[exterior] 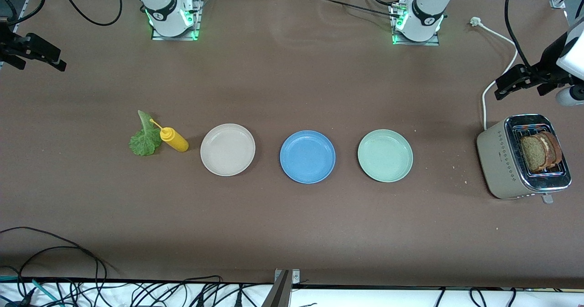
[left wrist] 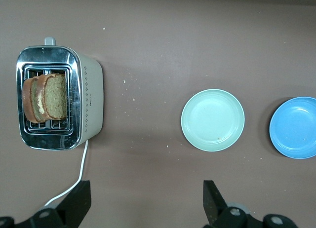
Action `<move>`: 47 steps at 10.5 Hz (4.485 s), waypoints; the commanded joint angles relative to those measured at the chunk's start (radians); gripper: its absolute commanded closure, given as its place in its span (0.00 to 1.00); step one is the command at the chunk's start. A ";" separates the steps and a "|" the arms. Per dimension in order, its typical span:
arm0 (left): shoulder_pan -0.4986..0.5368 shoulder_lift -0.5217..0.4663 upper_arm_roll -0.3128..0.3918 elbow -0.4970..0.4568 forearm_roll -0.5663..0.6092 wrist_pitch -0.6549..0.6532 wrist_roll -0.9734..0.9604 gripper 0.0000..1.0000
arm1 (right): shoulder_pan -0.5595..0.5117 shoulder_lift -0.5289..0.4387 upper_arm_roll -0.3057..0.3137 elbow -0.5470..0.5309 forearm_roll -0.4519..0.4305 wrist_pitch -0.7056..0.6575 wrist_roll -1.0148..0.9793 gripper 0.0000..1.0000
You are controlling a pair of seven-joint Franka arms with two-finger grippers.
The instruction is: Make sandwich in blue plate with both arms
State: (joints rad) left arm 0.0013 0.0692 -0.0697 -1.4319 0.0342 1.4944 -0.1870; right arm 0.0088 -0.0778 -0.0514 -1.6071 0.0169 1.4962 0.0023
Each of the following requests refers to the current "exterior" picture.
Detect teal cable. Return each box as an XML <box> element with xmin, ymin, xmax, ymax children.
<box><xmin>0</xmin><ymin>275</ymin><xmax>63</xmax><ymax>307</ymax></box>

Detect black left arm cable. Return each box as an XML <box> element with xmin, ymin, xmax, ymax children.
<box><xmin>504</xmin><ymin>0</ymin><xmax>535</xmax><ymax>69</ymax></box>

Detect blue plate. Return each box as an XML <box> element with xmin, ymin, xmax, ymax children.
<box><xmin>280</xmin><ymin>130</ymin><xmax>336</xmax><ymax>184</ymax></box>

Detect green lettuce leaf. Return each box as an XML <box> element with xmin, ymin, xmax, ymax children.
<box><xmin>129</xmin><ymin>110</ymin><xmax>163</xmax><ymax>157</ymax></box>

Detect beige chrome toaster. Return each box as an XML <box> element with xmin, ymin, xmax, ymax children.
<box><xmin>476</xmin><ymin>114</ymin><xmax>572</xmax><ymax>204</ymax></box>

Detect long black cable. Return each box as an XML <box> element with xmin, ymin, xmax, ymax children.
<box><xmin>0</xmin><ymin>227</ymin><xmax>120</xmax><ymax>295</ymax></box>

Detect brown bread slice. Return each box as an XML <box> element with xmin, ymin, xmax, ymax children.
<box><xmin>521</xmin><ymin>136</ymin><xmax>548</xmax><ymax>172</ymax></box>
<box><xmin>540</xmin><ymin>131</ymin><xmax>563</xmax><ymax>169</ymax></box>

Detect mint green plate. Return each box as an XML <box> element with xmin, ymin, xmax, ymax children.
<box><xmin>358</xmin><ymin>129</ymin><xmax>414</xmax><ymax>182</ymax></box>

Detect beige plate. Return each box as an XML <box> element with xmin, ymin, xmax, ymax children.
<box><xmin>200</xmin><ymin>124</ymin><xmax>256</xmax><ymax>177</ymax></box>

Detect aluminium post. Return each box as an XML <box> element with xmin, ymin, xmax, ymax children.
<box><xmin>261</xmin><ymin>269</ymin><xmax>300</xmax><ymax>307</ymax></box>

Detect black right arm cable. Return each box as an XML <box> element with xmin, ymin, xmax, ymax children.
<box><xmin>54</xmin><ymin>0</ymin><xmax>123</xmax><ymax>26</ymax></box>

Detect yellow squeeze bottle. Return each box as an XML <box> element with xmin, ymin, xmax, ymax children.
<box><xmin>150</xmin><ymin>119</ymin><xmax>189</xmax><ymax>153</ymax></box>

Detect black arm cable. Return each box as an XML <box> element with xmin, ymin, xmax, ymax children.
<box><xmin>504</xmin><ymin>0</ymin><xmax>535</xmax><ymax>69</ymax></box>
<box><xmin>54</xmin><ymin>0</ymin><xmax>123</xmax><ymax>26</ymax></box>

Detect white toaster power cable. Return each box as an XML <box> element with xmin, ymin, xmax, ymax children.
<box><xmin>470</xmin><ymin>17</ymin><xmax>519</xmax><ymax>131</ymax></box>

